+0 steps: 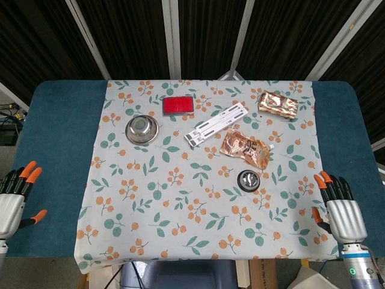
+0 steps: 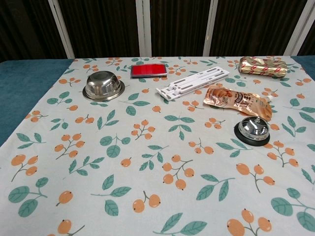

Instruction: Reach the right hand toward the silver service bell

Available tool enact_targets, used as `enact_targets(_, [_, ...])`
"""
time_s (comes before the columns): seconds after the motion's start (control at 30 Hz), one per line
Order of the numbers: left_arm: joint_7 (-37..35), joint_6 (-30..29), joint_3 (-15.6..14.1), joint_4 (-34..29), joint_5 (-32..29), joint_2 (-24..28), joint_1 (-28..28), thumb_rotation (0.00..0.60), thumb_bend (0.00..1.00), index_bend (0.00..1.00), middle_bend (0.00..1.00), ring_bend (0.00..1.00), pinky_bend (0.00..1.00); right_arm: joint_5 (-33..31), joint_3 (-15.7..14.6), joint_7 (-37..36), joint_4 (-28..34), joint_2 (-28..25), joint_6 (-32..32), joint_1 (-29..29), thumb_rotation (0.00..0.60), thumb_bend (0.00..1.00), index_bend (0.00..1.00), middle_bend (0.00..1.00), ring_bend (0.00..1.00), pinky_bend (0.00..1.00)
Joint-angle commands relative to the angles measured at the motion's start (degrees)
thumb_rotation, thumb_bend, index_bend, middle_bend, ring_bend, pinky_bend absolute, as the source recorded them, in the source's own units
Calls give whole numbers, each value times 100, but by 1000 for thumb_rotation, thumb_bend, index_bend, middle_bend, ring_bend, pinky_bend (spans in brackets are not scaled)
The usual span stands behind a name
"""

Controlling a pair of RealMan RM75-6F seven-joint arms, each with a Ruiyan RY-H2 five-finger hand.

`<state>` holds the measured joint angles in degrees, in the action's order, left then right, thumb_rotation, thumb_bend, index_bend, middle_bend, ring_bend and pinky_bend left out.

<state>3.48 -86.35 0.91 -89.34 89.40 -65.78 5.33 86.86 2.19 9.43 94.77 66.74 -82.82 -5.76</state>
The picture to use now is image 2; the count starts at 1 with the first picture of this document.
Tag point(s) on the chrome bell with black base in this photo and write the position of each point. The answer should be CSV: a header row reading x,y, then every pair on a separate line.
x,y
252,131

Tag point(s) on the red rectangular tin box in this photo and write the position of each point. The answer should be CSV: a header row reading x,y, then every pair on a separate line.
x,y
148,70

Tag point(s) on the white folding laptop stand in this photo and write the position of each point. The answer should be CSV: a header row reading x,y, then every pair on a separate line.
x,y
192,81

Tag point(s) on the floral print tablecloth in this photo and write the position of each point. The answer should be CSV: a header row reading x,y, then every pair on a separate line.
x,y
157,172

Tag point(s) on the upturned stainless steel bowl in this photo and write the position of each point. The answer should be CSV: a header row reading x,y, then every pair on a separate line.
x,y
102,85

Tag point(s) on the orange spouted drink pouch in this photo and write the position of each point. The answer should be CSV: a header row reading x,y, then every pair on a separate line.
x,y
237,100

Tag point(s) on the gold red patterned snack packet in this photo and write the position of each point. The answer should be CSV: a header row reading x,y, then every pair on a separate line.
x,y
262,67

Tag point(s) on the teal velvet table cover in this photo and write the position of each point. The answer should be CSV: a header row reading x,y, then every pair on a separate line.
x,y
27,83

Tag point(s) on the white frame post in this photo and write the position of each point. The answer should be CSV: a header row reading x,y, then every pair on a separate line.
x,y
210,27
143,28
299,27
61,27

